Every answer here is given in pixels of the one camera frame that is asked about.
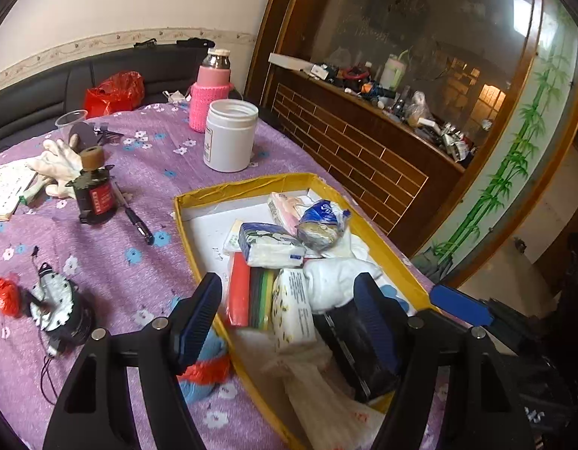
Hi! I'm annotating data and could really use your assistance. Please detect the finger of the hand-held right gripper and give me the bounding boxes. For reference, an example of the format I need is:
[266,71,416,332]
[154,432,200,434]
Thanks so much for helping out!
[429,283,496,329]

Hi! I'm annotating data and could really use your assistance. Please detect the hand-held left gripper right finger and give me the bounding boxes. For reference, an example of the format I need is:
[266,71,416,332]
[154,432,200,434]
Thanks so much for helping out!
[352,272,537,450]

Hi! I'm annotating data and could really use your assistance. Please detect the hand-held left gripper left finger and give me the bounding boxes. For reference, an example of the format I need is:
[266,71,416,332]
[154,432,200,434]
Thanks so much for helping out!
[42,272,224,450]

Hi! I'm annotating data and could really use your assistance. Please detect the white cloth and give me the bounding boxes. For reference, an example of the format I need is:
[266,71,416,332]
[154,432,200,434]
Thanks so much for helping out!
[302,257,384,316]

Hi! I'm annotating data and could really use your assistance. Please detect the yellow box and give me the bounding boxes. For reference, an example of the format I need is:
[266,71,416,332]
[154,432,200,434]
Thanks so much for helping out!
[173,172,442,450]

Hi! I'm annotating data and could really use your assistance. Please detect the light blue cloth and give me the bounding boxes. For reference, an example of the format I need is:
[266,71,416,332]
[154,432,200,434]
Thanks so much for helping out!
[179,325,231,405]

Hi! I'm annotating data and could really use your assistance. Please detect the black packet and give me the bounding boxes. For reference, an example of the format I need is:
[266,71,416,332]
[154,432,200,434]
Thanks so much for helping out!
[312,297,402,405]

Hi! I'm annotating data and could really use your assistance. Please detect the small red plastic bag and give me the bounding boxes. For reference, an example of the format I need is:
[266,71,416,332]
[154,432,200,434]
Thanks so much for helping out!
[180,354,232,385]

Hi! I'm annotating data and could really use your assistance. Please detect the green yellow foam strips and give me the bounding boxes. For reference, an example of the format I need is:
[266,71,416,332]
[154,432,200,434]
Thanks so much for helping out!
[249,266,277,331]

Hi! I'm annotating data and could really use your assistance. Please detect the white wipes pack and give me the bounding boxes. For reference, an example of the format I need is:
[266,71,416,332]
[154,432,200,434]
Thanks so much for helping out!
[271,267,318,352]

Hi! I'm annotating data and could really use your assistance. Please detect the clear printed plastic bag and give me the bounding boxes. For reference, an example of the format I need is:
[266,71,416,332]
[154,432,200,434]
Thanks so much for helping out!
[223,219,245,254]

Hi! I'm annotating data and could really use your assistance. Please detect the white plastic bag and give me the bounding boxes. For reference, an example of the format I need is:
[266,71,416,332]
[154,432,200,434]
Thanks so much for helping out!
[258,335,390,450]

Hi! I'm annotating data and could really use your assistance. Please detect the blue floral tissue pack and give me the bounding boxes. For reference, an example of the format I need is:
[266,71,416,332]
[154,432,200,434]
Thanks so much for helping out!
[239,222,307,267]

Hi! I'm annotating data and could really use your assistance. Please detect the black pen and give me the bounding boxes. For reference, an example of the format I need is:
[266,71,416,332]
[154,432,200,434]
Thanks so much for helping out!
[110,183,155,245]

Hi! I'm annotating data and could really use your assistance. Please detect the dark blue plastic bag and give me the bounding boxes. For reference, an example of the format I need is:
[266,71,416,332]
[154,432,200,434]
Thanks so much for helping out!
[295,199,352,250]

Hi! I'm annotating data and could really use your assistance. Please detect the black cylindrical motor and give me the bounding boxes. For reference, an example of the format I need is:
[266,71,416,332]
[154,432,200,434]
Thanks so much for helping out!
[29,262,95,352]

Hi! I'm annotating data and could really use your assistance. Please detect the pink tissue pack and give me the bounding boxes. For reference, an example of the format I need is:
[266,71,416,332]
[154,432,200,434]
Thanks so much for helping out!
[268,191,314,231]

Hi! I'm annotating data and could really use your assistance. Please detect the wooden partition cabinet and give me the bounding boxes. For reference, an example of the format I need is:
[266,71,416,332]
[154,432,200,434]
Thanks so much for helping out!
[244,0,578,291]

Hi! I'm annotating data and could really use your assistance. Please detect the white plastic jar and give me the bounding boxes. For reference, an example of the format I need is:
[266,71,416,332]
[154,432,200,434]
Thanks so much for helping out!
[203,99,259,173]

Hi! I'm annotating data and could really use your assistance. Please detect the pile of shelf clutter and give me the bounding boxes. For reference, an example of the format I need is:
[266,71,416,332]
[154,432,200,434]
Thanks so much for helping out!
[312,51,477,170]

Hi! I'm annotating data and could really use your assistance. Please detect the black binder clips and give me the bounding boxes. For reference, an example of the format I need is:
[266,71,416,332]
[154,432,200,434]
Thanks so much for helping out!
[94,124,125,144]

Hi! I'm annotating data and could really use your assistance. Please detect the white glove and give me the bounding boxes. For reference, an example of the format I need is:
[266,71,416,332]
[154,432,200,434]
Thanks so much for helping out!
[26,138,86,198]

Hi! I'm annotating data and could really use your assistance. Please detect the grey round disc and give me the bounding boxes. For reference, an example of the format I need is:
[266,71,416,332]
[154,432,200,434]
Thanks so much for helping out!
[66,122,98,153]

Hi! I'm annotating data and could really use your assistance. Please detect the pink knit sleeve bottle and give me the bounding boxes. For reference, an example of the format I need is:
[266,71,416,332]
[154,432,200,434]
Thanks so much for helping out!
[188,48,236,133]

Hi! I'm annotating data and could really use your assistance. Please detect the paper notebook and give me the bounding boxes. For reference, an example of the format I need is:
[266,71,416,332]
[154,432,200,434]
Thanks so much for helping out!
[0,159,39,222]

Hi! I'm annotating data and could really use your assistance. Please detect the clear plastic cup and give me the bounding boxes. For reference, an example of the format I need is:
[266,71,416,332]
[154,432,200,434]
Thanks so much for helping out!
[54,109,89,139]

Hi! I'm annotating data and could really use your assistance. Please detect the large red plastic bag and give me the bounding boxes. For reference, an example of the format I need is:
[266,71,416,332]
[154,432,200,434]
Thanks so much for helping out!
[85,71,145,113]

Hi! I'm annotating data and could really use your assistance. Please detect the white green tumbler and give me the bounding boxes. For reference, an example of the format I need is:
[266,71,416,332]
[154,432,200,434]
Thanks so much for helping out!
[380,54,407,90]

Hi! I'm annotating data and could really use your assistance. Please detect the flat white box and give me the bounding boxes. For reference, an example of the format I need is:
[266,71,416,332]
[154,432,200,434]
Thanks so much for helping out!
[269,52,313,73]

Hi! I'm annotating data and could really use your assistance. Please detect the black sofa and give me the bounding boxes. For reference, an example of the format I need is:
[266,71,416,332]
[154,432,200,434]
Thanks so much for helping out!
[0,44,252,160]

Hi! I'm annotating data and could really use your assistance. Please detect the green bamboo wall decal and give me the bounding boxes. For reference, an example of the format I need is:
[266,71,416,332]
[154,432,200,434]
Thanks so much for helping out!
[432,9,571,263]

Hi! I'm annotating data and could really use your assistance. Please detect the black motor cable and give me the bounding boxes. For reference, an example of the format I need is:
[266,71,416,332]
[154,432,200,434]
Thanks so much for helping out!
[38,344,60,406]

